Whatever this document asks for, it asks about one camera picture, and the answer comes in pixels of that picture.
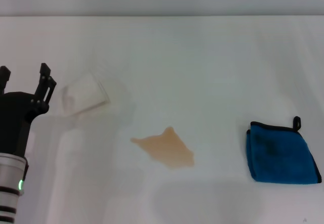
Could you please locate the blue rag with black trim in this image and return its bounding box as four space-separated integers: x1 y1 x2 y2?
246 116 322 184

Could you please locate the brown water stain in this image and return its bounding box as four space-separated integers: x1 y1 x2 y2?
130 126 195 170

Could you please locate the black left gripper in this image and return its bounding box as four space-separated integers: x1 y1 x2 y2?
0 62 57 158

